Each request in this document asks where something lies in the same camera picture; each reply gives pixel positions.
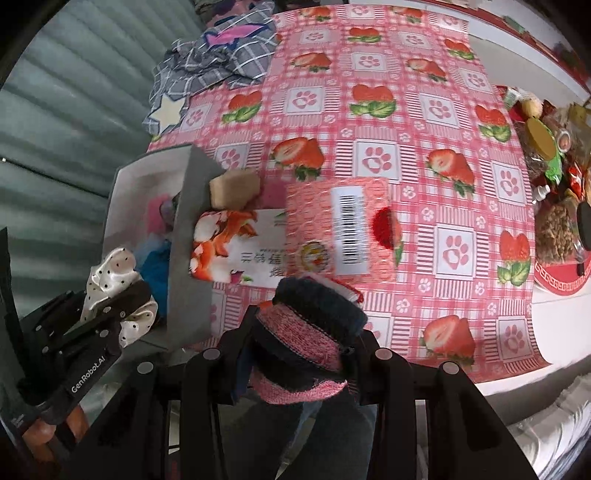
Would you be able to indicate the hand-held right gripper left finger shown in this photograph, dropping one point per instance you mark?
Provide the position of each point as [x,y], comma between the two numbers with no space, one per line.
[231,360]

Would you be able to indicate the yellow lid jar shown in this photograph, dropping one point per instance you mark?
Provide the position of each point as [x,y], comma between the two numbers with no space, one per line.
[540,138]

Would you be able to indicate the pile of snack packets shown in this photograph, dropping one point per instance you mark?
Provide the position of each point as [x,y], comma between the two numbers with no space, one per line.
[554,221]

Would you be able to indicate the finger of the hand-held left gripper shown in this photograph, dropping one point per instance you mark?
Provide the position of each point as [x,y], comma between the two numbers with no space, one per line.
[129,297]

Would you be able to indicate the white quilted bedding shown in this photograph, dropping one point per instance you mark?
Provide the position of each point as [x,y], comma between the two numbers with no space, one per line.
[554,429]

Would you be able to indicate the pink soft cloth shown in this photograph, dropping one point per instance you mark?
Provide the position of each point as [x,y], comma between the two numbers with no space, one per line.
[273,196]

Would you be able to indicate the person's jeans leg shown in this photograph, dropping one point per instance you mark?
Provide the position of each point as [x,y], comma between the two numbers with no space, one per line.
[304,438]

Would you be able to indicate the white polka dot scrunchie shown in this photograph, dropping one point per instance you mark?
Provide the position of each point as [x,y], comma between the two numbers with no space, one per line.
[111,272]

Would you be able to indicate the teal blue scrunchie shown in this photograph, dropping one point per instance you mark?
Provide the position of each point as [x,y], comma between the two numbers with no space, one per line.
[157,277]

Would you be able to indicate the red patterned round tray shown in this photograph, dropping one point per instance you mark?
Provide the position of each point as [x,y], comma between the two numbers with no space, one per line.
[558,279]

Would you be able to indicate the grey checked star cloth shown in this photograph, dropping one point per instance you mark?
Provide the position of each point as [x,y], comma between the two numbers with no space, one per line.
[240,60]

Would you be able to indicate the pink and navy knit sock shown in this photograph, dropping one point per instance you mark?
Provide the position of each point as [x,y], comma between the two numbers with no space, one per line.
[300,341]

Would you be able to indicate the beige folded sock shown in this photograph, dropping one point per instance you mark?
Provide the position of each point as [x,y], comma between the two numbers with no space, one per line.
[235,187]

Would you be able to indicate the bright pink cloth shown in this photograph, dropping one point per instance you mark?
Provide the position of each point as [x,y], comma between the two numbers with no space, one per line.
[154,210]

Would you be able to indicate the white cardboard box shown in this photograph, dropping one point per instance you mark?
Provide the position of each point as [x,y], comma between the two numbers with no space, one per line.
[194,184]

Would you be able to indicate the fox printed pink box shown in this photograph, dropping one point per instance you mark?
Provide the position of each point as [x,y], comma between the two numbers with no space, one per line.
[314,221]

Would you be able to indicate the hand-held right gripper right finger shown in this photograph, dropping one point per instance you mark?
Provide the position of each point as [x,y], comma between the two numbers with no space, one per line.
[369,369]

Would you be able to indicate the light blue fluffy scrunchie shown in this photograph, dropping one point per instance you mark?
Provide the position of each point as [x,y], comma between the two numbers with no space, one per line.
[150,248]

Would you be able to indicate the pink strawberry printed tablecloth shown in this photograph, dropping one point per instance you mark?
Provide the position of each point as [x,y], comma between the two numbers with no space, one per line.
[415,129]

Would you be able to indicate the person's left hand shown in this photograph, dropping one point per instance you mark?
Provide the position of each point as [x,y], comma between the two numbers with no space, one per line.
[76,417]

